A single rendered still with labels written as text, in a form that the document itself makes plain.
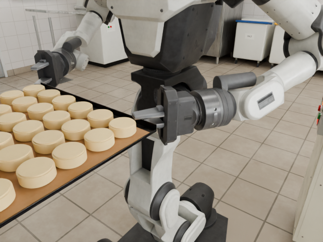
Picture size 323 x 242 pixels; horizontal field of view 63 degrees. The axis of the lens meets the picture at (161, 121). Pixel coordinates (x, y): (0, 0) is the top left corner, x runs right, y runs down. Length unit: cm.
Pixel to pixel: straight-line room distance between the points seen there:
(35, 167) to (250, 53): 474
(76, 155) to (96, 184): 162
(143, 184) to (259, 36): 424
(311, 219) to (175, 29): 119
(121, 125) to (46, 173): 16
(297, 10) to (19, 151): 63
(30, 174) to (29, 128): 14
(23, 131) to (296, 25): 62
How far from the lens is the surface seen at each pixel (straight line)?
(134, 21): 73
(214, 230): 149
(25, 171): 41
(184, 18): 68
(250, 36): 496
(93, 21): 114
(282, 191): 209
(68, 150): 43
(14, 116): 58
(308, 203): 150
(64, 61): 95
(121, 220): 175
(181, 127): 55
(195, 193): 138
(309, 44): 75
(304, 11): 72
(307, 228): 160
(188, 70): 83
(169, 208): 94
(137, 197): 95
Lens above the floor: 128
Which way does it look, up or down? 27 degrees down
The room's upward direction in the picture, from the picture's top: straight up
